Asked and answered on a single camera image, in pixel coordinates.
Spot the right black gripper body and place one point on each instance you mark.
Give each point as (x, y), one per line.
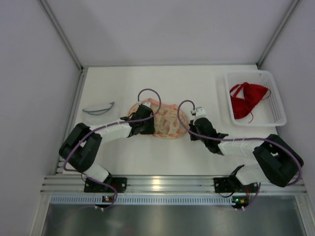
(197, 128)

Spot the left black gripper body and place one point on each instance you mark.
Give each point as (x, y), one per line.
(147, 120)

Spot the pink floral mesh laundry bag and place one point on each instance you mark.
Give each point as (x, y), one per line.
(166, 122)

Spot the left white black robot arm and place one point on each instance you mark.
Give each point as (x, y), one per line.
(81, 146)

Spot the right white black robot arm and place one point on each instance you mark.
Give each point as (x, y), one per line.
(274, 160)

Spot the red bra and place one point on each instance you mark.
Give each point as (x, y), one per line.
(244, 97)

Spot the clear plastic dome insert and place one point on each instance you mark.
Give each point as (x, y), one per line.
(100, 114)

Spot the white plastic basket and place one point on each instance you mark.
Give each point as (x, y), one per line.
(267, 113)

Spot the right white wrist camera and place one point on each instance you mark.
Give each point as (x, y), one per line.
(198, 112)

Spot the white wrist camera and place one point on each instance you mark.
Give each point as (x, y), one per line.
(198, 112)
(146, 102)

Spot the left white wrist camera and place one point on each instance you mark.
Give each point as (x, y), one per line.
(146, 102)

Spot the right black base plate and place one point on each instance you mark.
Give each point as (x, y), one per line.
(226, 185)

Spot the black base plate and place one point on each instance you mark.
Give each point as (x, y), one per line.
(226, 185)
(119, 183)

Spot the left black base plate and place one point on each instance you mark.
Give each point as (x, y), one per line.
(119, 183)

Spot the aluminium mounting rail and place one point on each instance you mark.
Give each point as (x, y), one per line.
(66, 184)

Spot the grey slotted cable duct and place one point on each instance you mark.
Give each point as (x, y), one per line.
(147, 200)

